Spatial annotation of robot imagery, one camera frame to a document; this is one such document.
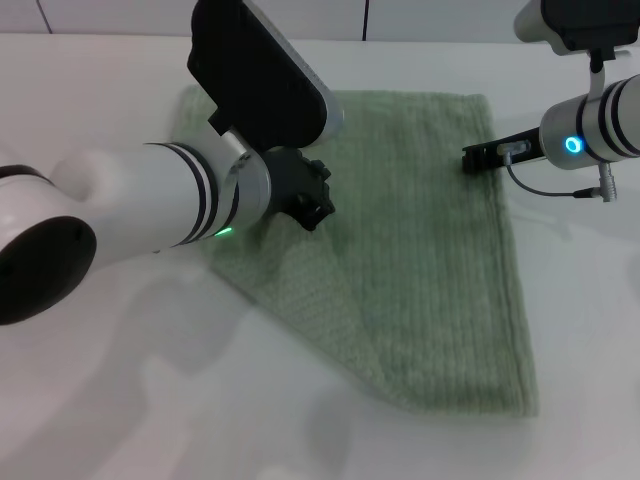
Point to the light green ribbed towel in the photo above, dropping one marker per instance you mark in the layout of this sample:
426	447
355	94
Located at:
430	260

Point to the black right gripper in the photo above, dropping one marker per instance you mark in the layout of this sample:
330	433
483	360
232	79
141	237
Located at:
535	144

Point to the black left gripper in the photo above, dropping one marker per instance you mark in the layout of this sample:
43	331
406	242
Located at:
287	180

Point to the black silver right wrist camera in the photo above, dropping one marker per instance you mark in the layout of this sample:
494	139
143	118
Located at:
580	25

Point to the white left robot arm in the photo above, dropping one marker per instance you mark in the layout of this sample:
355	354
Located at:
125	210

